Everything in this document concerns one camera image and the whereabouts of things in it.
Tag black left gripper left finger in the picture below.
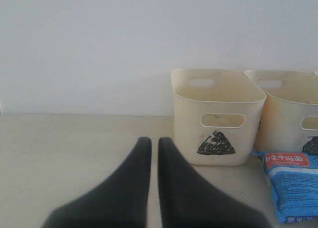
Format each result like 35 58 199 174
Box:
43 137 152 228

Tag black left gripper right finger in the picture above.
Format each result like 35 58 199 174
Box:
158 137 271 228

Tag blue instant noodle packet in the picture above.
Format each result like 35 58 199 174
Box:
251 152 318 224

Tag cream bin triangle mark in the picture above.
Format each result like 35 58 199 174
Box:
170 69 266 166

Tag cream bin square mark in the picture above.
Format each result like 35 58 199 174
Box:
244 70 318 155

